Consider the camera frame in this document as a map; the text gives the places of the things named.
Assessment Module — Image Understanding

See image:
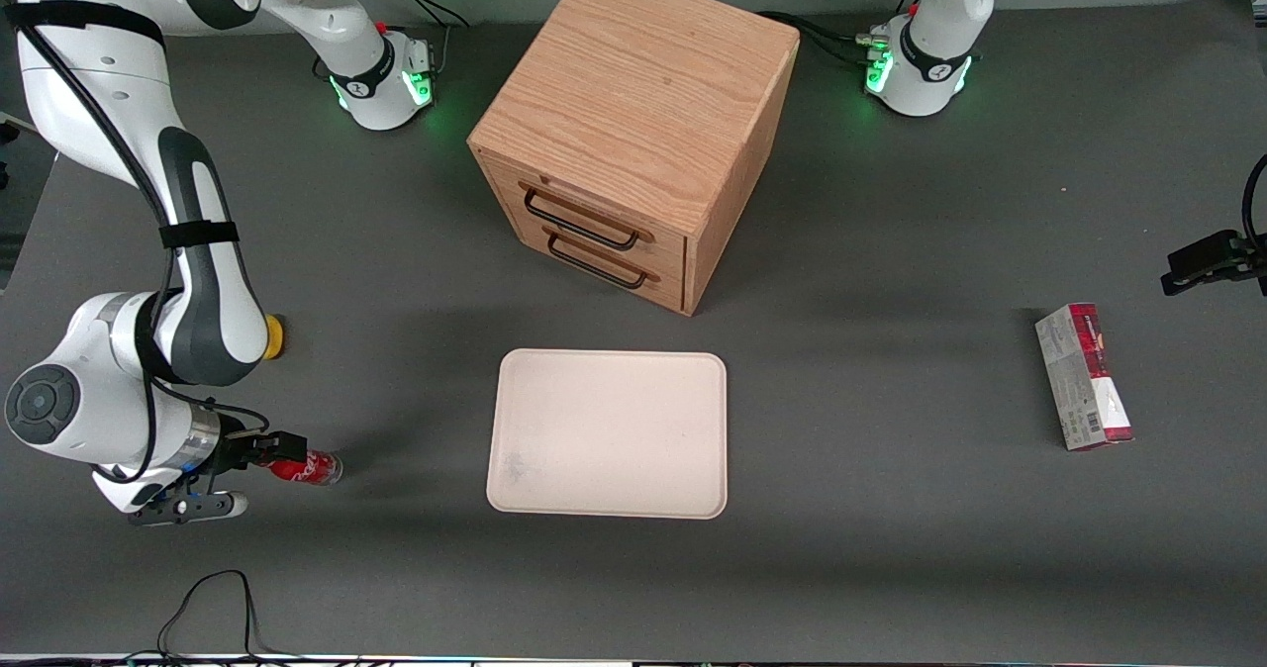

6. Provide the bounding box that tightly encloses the black curved cable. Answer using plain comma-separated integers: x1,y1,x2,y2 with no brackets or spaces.
1240,152,1267,252

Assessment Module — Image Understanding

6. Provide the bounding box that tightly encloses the wooden drawer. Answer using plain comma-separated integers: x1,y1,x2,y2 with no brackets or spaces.
480,152,690,277
510,217,688,314

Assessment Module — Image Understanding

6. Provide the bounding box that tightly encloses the red grey carton box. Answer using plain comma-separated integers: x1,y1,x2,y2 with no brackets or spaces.
1034,302,1135,452

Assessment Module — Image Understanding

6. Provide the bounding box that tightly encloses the black metal drawer handle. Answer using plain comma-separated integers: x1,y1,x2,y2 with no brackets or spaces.
522,184,642,252
546,230,651,290

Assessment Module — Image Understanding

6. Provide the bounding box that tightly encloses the black base cable bundle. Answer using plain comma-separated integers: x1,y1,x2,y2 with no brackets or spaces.
757,11,887,66

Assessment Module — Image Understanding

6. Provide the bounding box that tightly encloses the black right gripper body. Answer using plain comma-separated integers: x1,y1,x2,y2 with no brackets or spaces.
210,433,264,476

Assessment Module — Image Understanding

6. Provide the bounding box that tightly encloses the wooden drawer cabinet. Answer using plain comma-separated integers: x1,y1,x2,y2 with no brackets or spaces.
467,0,801,318

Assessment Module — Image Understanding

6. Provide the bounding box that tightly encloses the black clamp device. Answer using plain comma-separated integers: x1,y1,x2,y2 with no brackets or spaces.
1161,230,1267,298

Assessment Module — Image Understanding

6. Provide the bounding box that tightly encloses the beige plastic tray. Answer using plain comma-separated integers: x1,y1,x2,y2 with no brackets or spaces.
486,348,730,521

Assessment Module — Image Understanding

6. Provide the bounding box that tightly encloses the grey bar wrist camera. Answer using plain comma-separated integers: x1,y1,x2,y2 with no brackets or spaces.
127,491,249,527

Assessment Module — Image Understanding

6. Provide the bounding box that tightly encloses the black looped table cable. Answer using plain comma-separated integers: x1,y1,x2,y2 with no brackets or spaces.
156,569,298,663

